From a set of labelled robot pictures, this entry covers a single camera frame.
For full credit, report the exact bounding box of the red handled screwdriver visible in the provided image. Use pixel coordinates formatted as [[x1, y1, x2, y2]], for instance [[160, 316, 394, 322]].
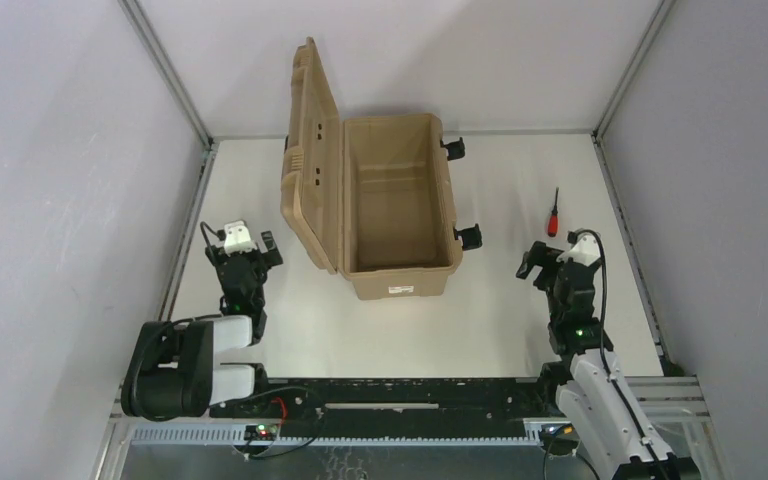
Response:
[[546, 187, 560, 238]]

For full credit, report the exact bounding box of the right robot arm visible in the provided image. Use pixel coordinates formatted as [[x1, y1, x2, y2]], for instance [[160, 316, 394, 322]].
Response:
[[516, 230, 701, 479]]

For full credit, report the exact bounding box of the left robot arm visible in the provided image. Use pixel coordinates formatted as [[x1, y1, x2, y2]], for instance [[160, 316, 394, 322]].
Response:
[[120, 221, 283, 422]]

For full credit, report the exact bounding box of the tan plastic storage bin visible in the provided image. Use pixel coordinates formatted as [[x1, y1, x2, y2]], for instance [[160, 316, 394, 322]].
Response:
[[280, 38, 466, 301]]

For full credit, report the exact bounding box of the black latch lower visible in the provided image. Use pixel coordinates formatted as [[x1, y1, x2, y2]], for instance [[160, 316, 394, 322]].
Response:
[[454, 223, 483, 251]]

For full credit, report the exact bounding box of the black latch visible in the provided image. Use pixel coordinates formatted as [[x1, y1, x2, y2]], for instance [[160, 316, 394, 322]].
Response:
[[440, 137, 466, 161], [454, 223, 483, 251]]

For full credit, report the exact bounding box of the black latch upper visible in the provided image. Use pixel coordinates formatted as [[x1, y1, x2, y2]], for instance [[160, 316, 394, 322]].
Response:
[[440, 137, 466, 161]]

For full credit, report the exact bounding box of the small electronics board with leds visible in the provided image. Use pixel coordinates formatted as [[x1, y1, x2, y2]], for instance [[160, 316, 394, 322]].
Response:
[[243, 424, 280, 443]]

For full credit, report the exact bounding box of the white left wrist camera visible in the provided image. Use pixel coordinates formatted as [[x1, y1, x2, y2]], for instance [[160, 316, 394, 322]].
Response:
[[222, 220, 257, 255]]

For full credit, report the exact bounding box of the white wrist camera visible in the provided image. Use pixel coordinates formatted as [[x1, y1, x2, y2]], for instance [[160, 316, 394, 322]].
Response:
[[222, 220, 257, 255], [557, 229, 604, 267]]

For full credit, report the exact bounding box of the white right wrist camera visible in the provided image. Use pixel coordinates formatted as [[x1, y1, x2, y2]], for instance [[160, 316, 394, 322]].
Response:
[[557, 229, 604, 267]]

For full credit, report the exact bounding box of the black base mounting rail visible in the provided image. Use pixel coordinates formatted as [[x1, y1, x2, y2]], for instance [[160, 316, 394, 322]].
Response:
[[208, 377, 560, 441]]

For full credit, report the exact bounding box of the aluminium frame profile left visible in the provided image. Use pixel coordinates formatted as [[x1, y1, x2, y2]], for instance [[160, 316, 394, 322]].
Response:
[[119, 0, 216, 321]]

